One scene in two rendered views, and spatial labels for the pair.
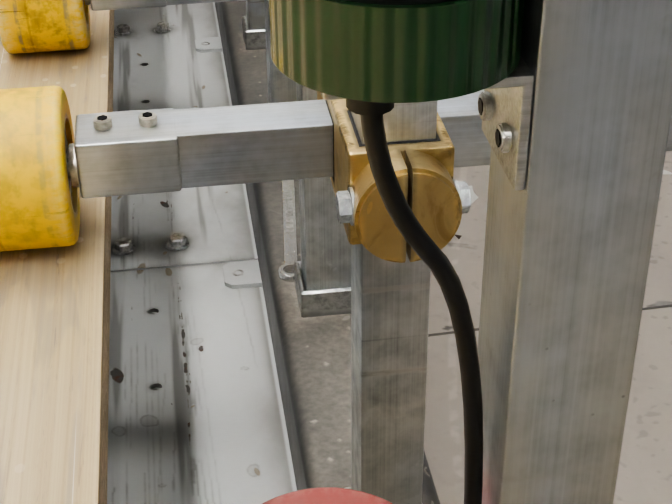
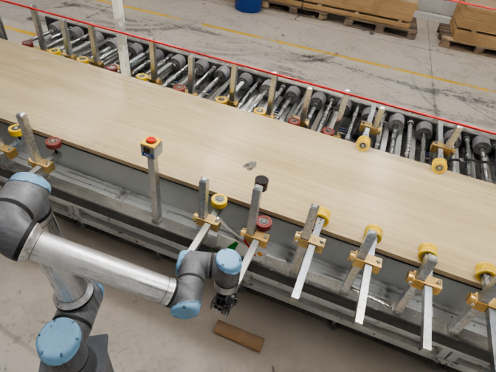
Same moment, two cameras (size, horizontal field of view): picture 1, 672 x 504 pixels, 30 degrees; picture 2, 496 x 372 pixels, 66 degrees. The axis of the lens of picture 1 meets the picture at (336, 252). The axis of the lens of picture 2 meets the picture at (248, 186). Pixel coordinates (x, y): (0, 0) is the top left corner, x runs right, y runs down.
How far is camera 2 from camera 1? 172 cm
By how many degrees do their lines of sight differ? 83
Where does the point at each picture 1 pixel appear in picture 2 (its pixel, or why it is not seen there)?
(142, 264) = (381, 290)
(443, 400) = not seen: outside the picture
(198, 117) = (319, 226)
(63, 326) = (302, 219)
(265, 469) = not seen: hidden behind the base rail
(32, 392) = (294, 215)
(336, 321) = (337, 288)
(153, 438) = (335, 274)
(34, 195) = not seen: hidden behind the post
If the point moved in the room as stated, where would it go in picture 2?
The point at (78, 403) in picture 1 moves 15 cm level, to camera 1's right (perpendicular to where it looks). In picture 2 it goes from (291, 216) to (277, 236)
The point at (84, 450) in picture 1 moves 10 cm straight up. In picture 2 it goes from (284, 215) to (288, 201)
